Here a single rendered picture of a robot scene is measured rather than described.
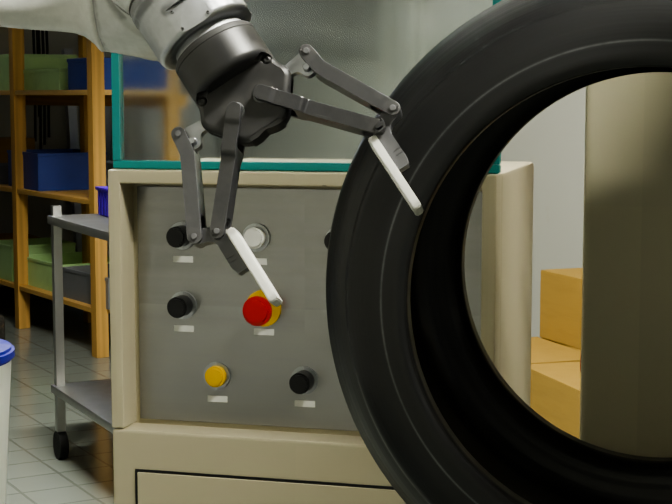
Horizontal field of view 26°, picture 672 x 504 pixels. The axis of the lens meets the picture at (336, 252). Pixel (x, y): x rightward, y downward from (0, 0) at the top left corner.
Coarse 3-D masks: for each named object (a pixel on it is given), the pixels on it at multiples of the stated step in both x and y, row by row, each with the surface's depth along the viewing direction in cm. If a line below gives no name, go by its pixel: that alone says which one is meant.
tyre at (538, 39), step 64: (512, 0) 130; (576, 0) 126; (640, 0) 123; (448, 64) 129; (512, 64) 126; (576, 64) 124; (640, 64) 123; (448, 128) 128; (512, 128) 155; (384, 192) 130; (448, 192) 157; (384, 256) 130; (448, 256) 158; (384, 320) 131; (448, 320) 159; (384, 384) 132; (448, 384) 159; (384, 448) 134; (448, 448) 130; (512, 448) 158; (576, 448) 157
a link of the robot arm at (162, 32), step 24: (144, 0) 118; (168, 0) 117; (192, 0) 117; (216, 0) 117; (240, 0) 119; (144, 24) 119; (168, 24) 117; (192, 24) 117; (216, 24) 118; (168, 48) 118
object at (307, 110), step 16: (256, 96) 118; (272, 96) 118; (288, 96) 118; (304, 112) 118; (320, 112) 118; (336, 112) 117; (352, 112) 117; (352, 128) 118; (368, 128) 117; (384, 128) 116
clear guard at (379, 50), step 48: (288, 0) 198; (336, 0) 196; (384, 0) 194; (432, 0) 193; (480, 0) 191; (288, 48) 198; (336, 48) 197; (384, 48) 195; (432, 48) 193; (144, 96) 204; (336, 96) 197; (144, 144) 205; (288, 144) 200; (336, 144) 198
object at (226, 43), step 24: (240, 24) 118; (192, 48) 117; (216, 48) 117; (240, 48) 117; (264, 48) 119; (192, 72) 118; (216, 72) 117; (240, 72) 119; (264, 72) 119; (288, 72) 119; (192, 96) 119; (216, 96) 119; (240, 96) 119; (216, 120) 119; (264, 120) 118; (288, 120) 119; (240, 144) 119
